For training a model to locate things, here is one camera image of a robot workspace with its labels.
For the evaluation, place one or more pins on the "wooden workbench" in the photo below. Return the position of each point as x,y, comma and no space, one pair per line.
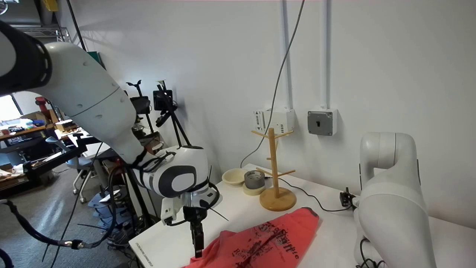
20,131

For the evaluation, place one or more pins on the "cream plastic bowl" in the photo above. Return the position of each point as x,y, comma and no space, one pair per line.
233,178

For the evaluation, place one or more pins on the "plain white wall box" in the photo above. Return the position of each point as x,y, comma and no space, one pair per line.
283,121

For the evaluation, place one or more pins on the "yellow object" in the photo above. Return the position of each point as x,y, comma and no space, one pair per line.
51,6

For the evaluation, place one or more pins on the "black tripod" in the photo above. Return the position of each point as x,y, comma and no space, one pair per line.
178,130

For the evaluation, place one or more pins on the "white wall conduit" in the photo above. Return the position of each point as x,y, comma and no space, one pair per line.
288,50
328,50

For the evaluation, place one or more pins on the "grey junction box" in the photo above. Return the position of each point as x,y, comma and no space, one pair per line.
322,122

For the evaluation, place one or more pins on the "black pole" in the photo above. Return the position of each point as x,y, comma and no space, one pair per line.
75,24

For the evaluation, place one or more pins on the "wooden mug tree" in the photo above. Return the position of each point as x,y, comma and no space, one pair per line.
277,198

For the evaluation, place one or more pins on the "grey tape roll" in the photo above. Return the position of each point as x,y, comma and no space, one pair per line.
255,185

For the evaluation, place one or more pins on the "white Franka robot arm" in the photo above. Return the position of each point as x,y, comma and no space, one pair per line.
84,94

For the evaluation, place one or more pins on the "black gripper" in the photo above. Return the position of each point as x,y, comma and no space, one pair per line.
195,218

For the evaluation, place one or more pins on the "orange printed sweater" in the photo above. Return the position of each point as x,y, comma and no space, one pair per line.
302,224

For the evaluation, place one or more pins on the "white wall socket with ports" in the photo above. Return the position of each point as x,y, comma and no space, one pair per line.
262,121

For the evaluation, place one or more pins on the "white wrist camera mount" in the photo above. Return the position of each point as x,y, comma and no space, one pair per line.
170,210

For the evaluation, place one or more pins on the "black equipment stand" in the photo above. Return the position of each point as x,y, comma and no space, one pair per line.
142,105

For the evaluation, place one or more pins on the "blue fabric bag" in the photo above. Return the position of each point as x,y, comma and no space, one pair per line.
105,210

